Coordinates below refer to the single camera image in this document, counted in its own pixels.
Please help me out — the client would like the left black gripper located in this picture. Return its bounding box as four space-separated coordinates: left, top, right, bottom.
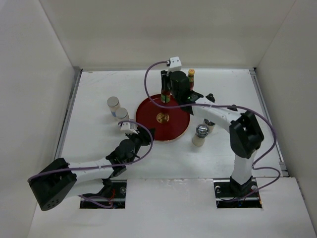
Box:
125 126 155 165

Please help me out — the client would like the green-label sauce bottle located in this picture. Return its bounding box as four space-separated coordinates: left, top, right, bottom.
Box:
187 68 195 91
160 85 171 104

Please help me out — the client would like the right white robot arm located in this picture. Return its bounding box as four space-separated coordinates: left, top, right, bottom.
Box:
160 70 264 196

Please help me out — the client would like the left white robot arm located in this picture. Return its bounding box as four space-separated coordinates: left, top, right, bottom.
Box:
28 126 155 211

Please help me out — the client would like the round red tray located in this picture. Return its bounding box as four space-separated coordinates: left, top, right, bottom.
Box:
135 98 190 141

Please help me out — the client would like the near silver-lid salt jar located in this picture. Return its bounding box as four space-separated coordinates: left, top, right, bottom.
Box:
115 108 130 121

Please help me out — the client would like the silver-lid salt jar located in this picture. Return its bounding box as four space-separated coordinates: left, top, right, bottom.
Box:
115 108 130 121
107 96 120 117

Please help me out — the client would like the white bottle black cap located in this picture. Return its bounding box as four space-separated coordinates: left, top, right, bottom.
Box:
206 93 215 103

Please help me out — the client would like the far silver-lid salt jar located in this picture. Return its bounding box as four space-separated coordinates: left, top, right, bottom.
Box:
107 96 120 117

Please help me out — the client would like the clear grinder jar black top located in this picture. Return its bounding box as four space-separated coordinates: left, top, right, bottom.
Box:
203 119 215 133

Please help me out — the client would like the front grinder jar chrome top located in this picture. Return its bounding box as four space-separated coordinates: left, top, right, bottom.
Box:
192 124 210 147

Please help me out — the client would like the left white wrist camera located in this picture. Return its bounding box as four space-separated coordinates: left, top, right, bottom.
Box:
120 122 137 134

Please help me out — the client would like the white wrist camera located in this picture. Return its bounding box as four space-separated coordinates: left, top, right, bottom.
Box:
120 122 137 134
166 57 182 76

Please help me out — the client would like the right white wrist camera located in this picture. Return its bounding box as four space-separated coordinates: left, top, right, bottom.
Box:
166 57 182 76

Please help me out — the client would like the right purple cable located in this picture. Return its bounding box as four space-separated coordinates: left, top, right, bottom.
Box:
144 60 282 201

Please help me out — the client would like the purple cable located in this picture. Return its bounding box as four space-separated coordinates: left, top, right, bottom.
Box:
27 120 154 208
144 60 282 201

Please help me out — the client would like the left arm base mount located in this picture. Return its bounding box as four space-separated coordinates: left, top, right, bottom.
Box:
80 178 127 209

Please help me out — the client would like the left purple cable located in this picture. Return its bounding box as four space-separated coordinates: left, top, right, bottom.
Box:
27 120 154 208

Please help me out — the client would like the left aluminium frame rail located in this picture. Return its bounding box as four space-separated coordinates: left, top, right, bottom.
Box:
52 66 83 162

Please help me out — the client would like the aluminium frame rail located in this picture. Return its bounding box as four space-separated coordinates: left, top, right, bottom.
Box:
249 67 289 177
52 66 83 162

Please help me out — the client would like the right aluminium frame rail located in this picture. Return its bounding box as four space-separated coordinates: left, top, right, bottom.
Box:
249 67 289 177

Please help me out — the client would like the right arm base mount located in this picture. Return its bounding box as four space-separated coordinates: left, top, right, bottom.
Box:
213 178 262 209

